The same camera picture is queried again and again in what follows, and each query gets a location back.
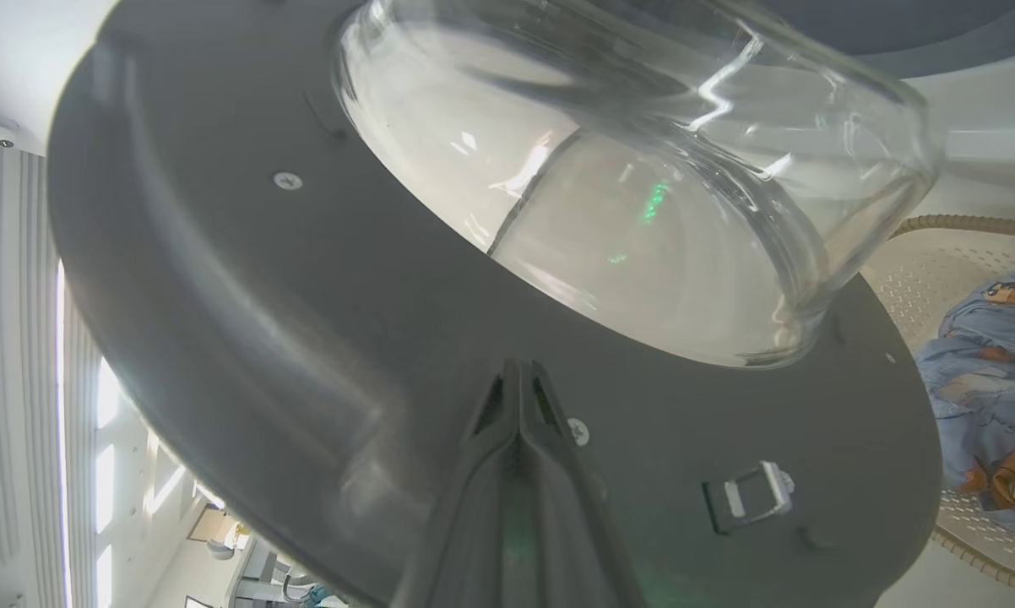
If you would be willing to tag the dark grey glass washer door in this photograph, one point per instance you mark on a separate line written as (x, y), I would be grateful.
(263, 338)

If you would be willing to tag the blue cartoon print garment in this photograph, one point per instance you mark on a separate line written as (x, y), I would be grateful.
(989, 397)

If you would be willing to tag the cream perforated laundry basket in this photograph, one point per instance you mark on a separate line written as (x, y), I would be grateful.
(913, 279)

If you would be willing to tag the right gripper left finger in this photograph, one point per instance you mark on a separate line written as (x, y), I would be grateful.
(474, 523)

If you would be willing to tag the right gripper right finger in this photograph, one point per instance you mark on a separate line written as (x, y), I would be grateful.
(567, 523)

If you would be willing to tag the white front-load washing machine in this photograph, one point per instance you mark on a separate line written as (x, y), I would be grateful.
(980, 143)

